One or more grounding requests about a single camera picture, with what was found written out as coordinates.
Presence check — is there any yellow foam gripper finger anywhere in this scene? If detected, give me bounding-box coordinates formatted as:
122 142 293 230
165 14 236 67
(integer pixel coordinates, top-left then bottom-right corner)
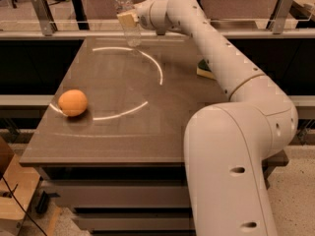
117 11 138 28

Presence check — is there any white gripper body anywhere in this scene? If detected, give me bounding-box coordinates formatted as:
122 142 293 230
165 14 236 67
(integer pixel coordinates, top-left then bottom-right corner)
135 0 158 30

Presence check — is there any clear plastic water bottle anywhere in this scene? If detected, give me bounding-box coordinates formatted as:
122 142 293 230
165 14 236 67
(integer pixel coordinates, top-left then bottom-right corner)
114 0 141 47

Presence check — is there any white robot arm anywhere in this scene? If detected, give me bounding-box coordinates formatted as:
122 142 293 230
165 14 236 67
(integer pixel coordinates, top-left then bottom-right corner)
117 0 298 236

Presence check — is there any green and yellow sponge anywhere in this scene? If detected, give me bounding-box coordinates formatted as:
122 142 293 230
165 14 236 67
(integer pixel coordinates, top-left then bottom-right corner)
197 60 215 80

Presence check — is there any orange fruit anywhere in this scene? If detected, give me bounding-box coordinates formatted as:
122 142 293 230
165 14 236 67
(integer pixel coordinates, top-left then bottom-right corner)
58 89 88 117

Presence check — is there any grey table with drawers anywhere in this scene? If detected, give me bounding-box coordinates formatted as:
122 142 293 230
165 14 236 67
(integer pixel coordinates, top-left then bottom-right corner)
19 36 289 236

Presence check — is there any metal railing with posts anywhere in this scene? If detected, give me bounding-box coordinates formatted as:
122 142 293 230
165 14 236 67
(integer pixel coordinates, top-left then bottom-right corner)
0 0 314 39

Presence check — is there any wooden box at left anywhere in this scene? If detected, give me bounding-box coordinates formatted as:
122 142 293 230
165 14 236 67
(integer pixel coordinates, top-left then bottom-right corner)
0 137 39 236

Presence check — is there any black cable on floor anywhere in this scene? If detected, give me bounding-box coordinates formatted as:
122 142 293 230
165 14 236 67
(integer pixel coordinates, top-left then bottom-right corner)
0 174 48 236

